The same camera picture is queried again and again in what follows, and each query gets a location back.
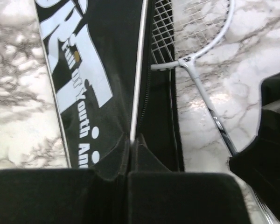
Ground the black sport racket bag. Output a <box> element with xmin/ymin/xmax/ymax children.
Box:
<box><xmin>35</xmin><ymin>0</ymin><xmax>185</xmax><ymax>171</ymax></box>

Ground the black-handled badminton racket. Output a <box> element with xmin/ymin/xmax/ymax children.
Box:
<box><xmin>150</xmin><ymin>0</ymin><xmax>238</xmax><ymax>157</ymax></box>

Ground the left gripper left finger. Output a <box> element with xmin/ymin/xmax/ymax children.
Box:
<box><xmin>0</xmin><ymin>135</ymin><xmax>129</xmax><ymax>224</ymax></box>

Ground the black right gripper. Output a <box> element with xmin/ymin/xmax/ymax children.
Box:
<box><xmin>229</xmin><ymin>73</ymin><xmax>280</xmax><ymax>221</ymax></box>

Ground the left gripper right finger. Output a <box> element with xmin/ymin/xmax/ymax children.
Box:
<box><xmin>127</xmin><ymin>137</ymin><xmax>251</xmax><ymax>224</ymax></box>

